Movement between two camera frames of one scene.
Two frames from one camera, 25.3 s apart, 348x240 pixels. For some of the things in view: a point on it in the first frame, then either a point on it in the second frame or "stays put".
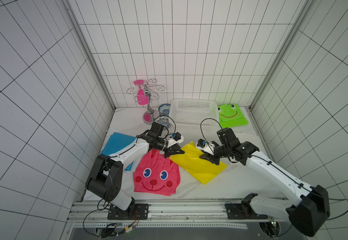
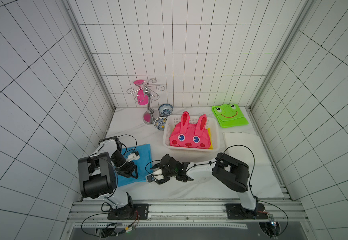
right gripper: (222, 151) to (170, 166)
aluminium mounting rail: (180, 213) stays put
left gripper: (177, 149) to (127, 171)
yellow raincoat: (204, 170) to (211, 144)
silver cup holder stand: (152, 116) stays put
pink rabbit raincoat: (156, 173) to (185, 134)
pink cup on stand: (142, 99) stays put
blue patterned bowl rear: (164, 109) stays put
